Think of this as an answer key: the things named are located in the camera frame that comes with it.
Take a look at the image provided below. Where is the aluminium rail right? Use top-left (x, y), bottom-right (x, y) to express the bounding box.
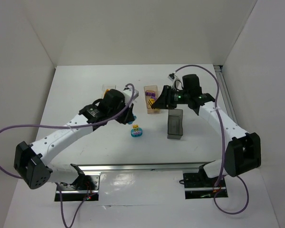
top-left (213, 65), bottom-right (238, 123)

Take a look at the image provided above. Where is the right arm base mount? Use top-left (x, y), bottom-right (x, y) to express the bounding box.
top-left (179, 173), bottom-right (228, 200)

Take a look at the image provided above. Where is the smoky grey container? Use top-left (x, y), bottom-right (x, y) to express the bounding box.
top-left (167, 109), bottom-right (183, 140)

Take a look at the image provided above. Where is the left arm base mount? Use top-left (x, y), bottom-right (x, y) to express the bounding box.
top-left (59, 172), bottom-right (101, 202)

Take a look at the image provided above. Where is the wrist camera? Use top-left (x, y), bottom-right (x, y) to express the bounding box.
top-left (168, 73), bottom-right (181, 89)
top-left (122, 88), bottom-right (139, 104)

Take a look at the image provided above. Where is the orange transparent container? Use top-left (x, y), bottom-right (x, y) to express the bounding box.
top-left (144, 85), bottom-right (160, 114)

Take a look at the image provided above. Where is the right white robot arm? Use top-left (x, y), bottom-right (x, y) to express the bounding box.
top-left (151, 74), bottom-right (261, 179)

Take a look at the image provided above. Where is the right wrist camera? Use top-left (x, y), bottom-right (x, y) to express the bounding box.
top-left (168, 73), bottom-right (181, 89)

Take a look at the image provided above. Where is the teal frog oval lego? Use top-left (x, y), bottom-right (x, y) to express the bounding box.
top-left (131, 129), bottom-right (143, 137)

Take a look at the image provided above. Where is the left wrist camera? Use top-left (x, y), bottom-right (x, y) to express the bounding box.
top-left (122, 88), bottom-right (139, 104)

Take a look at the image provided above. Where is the clear plastic container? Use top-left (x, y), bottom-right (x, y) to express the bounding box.
top-left (102, 84), bottom-right (116, 96)

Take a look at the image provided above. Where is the yellow smiley face lego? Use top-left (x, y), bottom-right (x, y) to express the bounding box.
top-left (133, 124), bottom-right (139, 131)

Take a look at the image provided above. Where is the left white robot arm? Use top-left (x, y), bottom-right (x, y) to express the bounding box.
top-left (14, 88), bottom-right (139, 190)

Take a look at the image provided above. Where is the purple curved lego brick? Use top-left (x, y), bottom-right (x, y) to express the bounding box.
top-left (145, 90), bottom-right (156, 96)

